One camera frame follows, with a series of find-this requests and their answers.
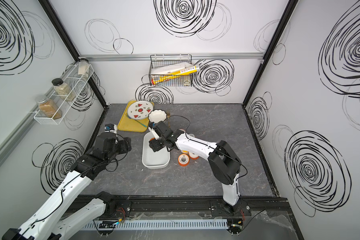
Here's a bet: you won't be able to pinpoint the white plastic storage box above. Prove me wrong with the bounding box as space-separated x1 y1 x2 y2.
142 132 171 170

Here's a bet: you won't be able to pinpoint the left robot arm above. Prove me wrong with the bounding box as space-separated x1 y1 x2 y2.
2 130 132 240

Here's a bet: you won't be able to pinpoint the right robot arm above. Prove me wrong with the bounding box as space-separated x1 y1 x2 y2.
148 121 243 206

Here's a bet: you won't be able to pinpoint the orange tape roll front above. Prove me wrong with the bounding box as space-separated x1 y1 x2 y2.
188 152 199 160

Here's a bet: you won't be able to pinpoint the yellow white foil box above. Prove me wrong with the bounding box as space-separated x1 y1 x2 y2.
149 62 200 87

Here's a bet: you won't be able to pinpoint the gold ornate fork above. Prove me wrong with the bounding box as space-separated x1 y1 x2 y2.
166 110 171 128

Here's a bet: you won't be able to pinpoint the white scalloped bowl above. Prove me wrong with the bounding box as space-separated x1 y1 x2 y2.
149 110 167 124

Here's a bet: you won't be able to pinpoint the iridescent blue-green fork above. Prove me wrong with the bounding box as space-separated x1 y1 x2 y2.
125 113 149 128

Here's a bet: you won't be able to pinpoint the yellow plastic tray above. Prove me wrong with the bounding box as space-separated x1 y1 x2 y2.
118 101 150 133

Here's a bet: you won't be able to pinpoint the watermelon pattern plate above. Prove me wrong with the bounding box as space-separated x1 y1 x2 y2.
127 101 154 120

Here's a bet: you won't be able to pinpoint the spice jar black lid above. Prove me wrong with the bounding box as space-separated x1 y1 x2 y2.
52 78 76 102

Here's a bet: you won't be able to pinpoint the spice jar brown contents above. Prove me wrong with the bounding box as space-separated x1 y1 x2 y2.
35 95 63 120

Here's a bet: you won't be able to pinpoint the spice jar far white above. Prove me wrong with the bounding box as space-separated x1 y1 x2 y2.
78 59 90 78

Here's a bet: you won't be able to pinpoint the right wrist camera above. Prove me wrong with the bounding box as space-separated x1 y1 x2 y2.
148 127 160 140

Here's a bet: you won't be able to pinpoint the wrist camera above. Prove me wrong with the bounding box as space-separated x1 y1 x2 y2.
105 124 118 134
148 127 160 140

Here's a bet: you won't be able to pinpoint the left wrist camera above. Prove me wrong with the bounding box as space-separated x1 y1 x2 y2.
105 124 118 134

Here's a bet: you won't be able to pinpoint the white wire spice rack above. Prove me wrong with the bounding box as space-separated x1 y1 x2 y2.
34 61 96 131

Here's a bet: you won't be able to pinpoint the black wire wall basket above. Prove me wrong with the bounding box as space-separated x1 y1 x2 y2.
149 54 192 87

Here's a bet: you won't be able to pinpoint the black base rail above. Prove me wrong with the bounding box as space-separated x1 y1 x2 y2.
68 194 292 217

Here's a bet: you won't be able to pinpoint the silver horizontal wall rail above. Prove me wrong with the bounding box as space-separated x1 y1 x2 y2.
79 52 265 62

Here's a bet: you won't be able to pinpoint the white slotted cable duct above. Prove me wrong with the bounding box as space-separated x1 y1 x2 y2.
82 219 229 231

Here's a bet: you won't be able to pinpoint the silver left wall rail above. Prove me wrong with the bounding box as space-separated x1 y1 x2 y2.
0 101 39 167

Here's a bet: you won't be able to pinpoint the black vertical frame post right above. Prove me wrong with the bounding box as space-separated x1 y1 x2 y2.
242 0 299 108

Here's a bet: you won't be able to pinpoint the black vertical frame post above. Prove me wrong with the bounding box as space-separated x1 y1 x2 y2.
38 0 109 109
242 0 299 108

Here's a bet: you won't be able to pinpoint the black vertical frame post left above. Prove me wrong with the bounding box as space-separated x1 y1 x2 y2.
38 0 109 109

